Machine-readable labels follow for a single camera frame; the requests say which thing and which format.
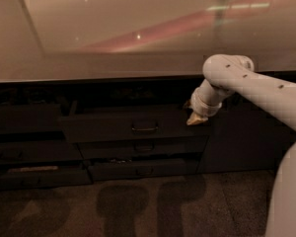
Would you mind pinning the dark cabinet door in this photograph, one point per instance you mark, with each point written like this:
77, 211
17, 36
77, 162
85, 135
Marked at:
243, 137

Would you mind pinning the dark drawer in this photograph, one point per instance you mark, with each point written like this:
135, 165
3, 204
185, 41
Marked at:
127, 123
29, 118
142, 169
143, 147
37, 151
44, 179

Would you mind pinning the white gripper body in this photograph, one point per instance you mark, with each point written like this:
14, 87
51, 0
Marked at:
203, 109

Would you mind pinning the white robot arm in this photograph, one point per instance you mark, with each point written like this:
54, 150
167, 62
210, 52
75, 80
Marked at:
225, 75

